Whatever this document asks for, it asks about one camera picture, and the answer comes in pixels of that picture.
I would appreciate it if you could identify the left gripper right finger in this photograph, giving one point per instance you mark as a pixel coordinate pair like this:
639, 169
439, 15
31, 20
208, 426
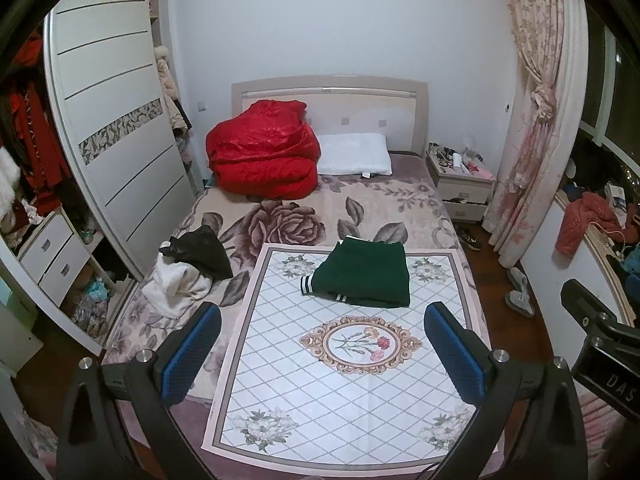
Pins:
551, 441

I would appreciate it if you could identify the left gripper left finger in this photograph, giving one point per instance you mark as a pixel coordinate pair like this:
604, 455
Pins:
93, 442

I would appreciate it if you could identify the green white varsity jacket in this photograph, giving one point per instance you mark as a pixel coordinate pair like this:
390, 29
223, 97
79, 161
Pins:
363, 273

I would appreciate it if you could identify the red hanging clothes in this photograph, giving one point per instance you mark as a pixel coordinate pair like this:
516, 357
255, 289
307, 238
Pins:
42, 160

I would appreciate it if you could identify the grey slippers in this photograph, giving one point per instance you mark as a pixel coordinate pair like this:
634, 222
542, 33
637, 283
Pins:
518, 298

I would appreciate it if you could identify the cream fluffy garment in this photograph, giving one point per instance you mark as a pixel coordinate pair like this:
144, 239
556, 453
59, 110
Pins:
175, 286

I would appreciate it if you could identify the red garment on ledge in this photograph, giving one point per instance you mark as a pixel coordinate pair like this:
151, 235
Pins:
589, 210

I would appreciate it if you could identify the black garment on bed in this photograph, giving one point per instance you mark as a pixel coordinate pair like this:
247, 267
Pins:
201, 249

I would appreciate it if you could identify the white quilted floral mat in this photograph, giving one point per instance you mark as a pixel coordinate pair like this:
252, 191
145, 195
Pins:
315, 386

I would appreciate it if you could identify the white bedside table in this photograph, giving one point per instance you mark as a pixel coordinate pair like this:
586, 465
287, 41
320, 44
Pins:
464, 186

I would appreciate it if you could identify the red folded duvet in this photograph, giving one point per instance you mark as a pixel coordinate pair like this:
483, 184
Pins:
269, 150

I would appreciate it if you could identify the white pillow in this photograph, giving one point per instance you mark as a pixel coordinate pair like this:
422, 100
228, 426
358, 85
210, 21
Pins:
346, 154

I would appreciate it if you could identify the pink floral curtain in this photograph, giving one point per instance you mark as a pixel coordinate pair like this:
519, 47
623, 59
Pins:
552, 42

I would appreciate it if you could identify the beige bed headboard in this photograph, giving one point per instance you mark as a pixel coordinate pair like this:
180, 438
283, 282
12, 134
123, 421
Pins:
395, 107

